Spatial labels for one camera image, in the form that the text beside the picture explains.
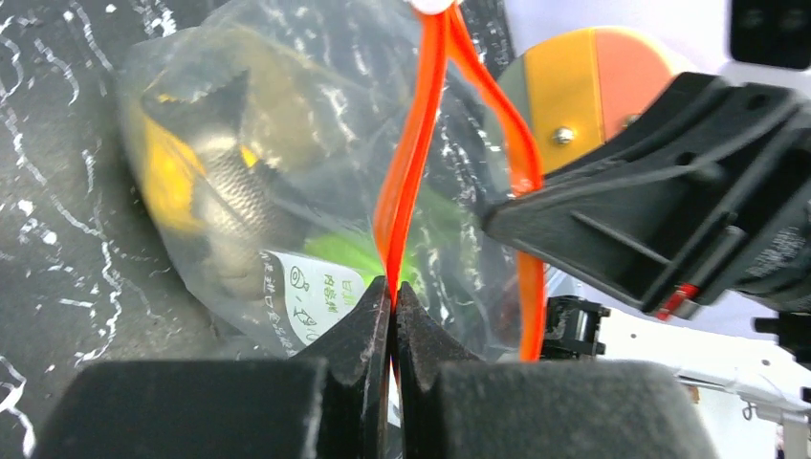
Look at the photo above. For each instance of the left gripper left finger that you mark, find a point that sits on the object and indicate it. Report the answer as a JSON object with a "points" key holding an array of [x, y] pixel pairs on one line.
{"points": [[327, 401]]}

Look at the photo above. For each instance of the clear zip top bag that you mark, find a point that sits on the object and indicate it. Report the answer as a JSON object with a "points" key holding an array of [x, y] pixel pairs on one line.
{"points": [[358, 106]]}

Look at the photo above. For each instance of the grey toy fish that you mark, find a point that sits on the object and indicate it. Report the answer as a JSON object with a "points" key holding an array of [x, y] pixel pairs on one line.
{"points": [[232, 193]]}

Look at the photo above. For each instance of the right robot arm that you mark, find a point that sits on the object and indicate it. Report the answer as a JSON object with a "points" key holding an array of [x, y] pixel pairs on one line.
{"points": [[755, 359]]}

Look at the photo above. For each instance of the green round fruit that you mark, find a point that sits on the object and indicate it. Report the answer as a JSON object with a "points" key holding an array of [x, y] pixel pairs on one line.
{"points": [[435, 220]]}

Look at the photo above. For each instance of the white cylinder orange lid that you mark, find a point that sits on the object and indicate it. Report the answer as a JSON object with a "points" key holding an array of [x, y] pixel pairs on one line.
{"points": [[579, 89]]}

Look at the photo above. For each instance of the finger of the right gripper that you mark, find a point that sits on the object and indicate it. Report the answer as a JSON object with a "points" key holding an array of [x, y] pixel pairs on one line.
{"points": [[707, 192]]}

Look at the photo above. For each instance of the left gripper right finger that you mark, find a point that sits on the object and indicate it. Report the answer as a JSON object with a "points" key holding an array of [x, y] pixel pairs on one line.
{"points": [[457, 406]]}

